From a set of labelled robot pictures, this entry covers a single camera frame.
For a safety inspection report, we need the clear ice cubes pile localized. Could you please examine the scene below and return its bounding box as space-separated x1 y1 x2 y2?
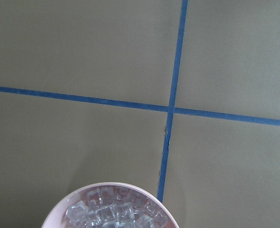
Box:
65 186 169 228

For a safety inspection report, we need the pink bowl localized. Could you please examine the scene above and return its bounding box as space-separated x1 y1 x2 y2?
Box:
42 182 179 228

